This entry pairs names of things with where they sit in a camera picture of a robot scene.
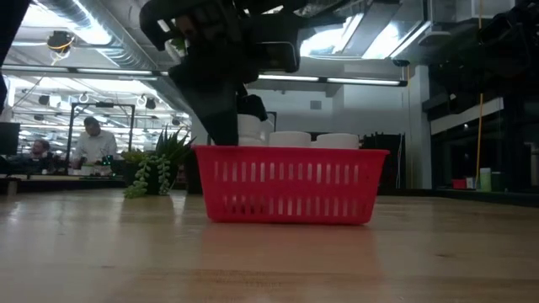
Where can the person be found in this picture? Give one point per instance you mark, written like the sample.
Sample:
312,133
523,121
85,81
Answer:
40,149
94,145

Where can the green cup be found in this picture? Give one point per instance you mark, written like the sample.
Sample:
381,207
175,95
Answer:
485,179

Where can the long ceiling light bar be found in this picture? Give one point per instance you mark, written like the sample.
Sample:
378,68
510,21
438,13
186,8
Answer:
84,70
362,81

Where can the white pill bottle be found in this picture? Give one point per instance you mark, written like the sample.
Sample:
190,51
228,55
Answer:
337,141
250,130

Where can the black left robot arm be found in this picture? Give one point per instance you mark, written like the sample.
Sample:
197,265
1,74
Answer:
219,17

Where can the red plastic basket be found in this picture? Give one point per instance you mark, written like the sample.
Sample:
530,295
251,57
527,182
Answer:
290,185

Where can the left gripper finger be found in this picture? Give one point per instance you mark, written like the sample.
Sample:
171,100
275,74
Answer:
221,124
252,106

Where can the small trailing succulent plant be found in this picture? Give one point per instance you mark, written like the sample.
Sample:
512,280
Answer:
168,149

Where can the black computer monitor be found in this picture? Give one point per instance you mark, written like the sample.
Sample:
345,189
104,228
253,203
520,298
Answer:
8,139

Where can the small red box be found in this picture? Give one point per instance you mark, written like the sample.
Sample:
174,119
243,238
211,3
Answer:
459,184

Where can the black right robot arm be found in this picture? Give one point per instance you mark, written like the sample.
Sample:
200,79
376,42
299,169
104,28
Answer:
505,42

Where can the black rectangular stand frame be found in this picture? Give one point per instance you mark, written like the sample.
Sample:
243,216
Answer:
101,105

